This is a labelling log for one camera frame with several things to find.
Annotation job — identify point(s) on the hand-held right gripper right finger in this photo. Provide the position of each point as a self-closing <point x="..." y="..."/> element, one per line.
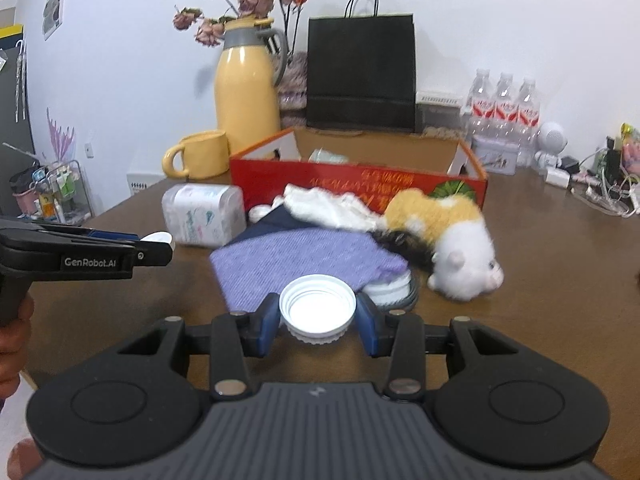
<point x="367" y="327"/>

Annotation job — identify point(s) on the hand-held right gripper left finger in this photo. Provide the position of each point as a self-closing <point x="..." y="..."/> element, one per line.
<point x="270" y="325"/>

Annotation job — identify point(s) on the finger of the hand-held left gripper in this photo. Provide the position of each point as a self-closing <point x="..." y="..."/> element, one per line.
<point x="115" y="236"/>
<point x="152" y="255"/>

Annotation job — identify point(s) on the large white ridged lid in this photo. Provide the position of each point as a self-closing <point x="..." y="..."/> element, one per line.
<point x="317" y="310"/>

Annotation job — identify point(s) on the navy blue pouch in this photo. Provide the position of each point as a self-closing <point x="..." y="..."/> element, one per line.
<point x="275" y="225"/>

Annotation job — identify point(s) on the plush cat toy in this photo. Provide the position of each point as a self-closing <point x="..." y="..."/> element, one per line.
<point x="460" y="255"/>

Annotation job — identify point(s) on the red cardboard box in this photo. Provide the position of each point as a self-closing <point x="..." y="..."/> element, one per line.
<point x="320" y="180"/>

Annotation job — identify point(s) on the person's left hand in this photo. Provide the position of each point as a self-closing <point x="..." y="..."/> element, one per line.
<point x="12" y="355"/>

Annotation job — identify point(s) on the white round container grey rim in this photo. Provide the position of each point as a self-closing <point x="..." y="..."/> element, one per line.
<point x="395" y="290"/>

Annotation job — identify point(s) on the white tissue pack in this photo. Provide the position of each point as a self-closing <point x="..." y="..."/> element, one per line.
<point x="200" y="215"/>

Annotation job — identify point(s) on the purple knitted cloth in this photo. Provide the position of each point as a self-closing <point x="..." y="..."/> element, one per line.
<point x="300" y="255"/>

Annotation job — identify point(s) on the yellow mug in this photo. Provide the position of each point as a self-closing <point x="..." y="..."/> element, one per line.
<point x="205" y="155"/>

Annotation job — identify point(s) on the white cloth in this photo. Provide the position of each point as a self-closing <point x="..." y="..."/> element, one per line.
<point x="325" y="210"/>

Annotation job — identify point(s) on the pale plastic container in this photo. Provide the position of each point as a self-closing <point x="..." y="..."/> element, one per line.
<point x="327" y="156"/>

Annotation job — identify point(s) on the yellow thermos jug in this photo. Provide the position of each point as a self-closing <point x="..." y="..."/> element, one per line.
<point x="245" y="95"/>

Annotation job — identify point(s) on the printed tin box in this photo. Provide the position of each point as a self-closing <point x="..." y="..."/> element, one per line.
<point x="495" y="156"/>

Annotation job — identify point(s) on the pink textured vase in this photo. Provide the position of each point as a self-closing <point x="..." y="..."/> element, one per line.
<point x="295" y="85"/>

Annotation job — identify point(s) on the clear seed container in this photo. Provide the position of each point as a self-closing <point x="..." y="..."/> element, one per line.
<point x="437" y="97"/>

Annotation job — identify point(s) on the white charger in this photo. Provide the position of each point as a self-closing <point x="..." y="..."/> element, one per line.
<point x="556" y="177"/>

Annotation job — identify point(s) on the clear water bottle red label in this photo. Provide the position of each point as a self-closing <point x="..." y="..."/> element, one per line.
<point x="505" y="102"/>
<point x="529" y="110"/>
<point x="479" y="100"/>

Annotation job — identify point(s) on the black paper bag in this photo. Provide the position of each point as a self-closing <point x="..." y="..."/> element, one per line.
<point x="360" y="70"/>

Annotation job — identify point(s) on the black adapter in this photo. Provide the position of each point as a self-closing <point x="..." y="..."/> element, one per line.
<point x="570" y="164"/>

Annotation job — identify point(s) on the white robot figure speaker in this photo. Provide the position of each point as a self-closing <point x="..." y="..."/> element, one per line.
<point x="550" y="140"/>

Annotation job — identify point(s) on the dried rose bouquet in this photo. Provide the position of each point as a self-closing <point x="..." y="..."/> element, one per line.
<point x="252" y="5"/>

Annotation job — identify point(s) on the black green device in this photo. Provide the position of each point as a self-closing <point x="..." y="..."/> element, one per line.
<point x="607" y="157"/>

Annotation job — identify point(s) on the yellow snack packet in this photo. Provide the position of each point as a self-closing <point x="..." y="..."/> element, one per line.
<point x="631" y="147"/>

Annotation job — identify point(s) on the wall socket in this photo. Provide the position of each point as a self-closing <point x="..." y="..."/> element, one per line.
<point x="89" y="149"/>

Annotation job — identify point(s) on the purple wall sticker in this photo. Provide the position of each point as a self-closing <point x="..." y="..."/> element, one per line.
<point x="60" y="135"/>

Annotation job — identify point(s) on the wall poster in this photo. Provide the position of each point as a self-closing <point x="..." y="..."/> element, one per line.
<point x="54" y="10"/>

